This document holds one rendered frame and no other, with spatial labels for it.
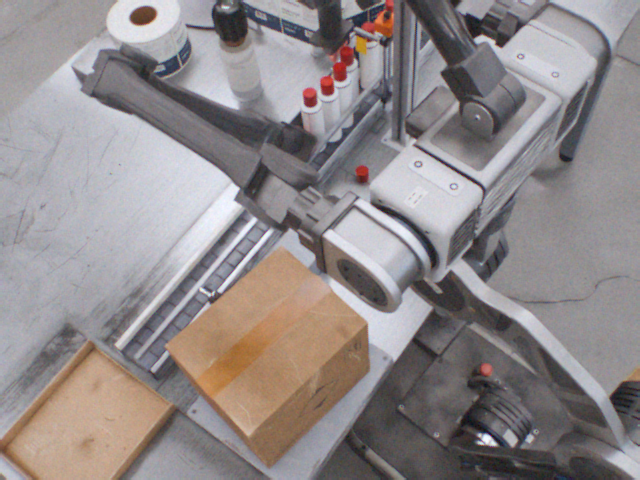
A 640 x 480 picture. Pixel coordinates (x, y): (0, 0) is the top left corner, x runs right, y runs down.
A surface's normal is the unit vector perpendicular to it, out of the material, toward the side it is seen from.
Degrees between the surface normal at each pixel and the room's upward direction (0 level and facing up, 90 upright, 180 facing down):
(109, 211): 0
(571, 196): 0
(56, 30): 0
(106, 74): 36
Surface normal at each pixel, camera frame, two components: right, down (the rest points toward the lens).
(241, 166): -0.28, 0.08
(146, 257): -0.07, -0.49
